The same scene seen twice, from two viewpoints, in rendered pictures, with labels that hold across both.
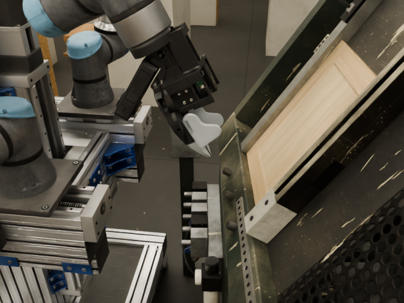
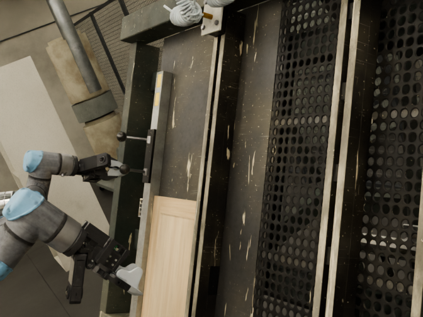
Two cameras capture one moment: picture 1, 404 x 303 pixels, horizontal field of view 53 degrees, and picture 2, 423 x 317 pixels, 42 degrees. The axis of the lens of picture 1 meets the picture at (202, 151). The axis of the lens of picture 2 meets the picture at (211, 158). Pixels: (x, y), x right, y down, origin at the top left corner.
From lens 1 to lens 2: 0.69 m
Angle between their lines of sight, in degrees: 34
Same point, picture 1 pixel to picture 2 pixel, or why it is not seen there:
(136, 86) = (78, 273)
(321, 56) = (147, 214)
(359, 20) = (157, 176)
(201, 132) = (131, 278)
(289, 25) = not seen: hidden behind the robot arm
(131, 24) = (63, 234)
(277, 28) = not seen: hidden behind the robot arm
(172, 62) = (93, 244)
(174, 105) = (108, 268)
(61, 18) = (12, 259)
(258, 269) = not seen: outside the picture
